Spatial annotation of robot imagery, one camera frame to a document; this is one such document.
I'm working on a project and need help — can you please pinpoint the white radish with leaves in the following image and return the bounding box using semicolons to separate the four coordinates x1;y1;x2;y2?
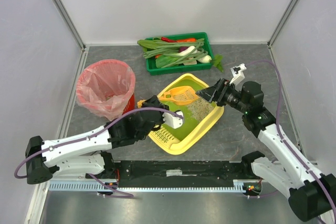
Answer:
197;55;224;72

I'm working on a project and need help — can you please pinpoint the orange litter scoop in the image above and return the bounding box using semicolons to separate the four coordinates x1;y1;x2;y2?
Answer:
136;86;200;108

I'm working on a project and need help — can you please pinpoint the red chili pepper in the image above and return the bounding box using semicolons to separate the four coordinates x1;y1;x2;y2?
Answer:
161;37;176;43

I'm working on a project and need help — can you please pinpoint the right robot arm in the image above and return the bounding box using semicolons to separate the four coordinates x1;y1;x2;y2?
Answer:
196;79;335;221

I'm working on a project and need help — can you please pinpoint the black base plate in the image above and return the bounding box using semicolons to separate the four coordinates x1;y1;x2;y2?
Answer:
85;160;263;183

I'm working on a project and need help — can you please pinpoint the orange carrot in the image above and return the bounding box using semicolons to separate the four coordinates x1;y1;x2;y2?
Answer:
176;38;197;43

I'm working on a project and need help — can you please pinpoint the grey slotted cable duct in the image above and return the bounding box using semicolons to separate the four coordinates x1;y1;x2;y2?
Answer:
48;180;262;192

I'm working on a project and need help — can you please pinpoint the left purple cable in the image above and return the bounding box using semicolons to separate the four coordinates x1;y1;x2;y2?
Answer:
14;107;184;198

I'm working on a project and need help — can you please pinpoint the yellow green litter box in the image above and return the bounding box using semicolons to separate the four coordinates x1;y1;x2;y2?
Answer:
146;73;225;156

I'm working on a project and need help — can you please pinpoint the green plastic crate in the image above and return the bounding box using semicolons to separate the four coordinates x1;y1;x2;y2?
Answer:
146;32;214;75

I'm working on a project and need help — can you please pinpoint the purple cable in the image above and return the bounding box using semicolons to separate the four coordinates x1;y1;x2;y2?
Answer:
245;60;334;224
14;107;184;198

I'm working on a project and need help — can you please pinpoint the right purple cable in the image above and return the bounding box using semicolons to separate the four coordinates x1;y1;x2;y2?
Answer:
245;60;334;224

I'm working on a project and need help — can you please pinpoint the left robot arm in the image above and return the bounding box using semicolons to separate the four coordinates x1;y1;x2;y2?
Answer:
25;96;173;185

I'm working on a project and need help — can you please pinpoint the green long beans bunch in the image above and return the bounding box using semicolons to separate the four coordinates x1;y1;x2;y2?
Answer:
143;39;209;69

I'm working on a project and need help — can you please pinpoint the white scallion stalk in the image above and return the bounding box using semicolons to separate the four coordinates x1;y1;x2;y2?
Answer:
163;46;197;58

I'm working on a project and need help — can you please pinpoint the clear plastic bin liner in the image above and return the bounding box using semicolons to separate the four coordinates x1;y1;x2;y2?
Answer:
76;60;137;121

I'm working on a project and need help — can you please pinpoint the cat litter pile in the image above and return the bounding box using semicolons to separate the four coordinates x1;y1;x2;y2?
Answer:
187;98;214;122

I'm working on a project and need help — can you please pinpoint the green leafy vegetable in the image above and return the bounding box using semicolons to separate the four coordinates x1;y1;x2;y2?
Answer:
137;39;164;52

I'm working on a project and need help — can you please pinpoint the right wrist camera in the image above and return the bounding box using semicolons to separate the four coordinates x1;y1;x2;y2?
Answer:
230;63;246;86

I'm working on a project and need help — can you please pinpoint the purple onion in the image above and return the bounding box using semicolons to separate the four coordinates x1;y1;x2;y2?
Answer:
179;46;188;52

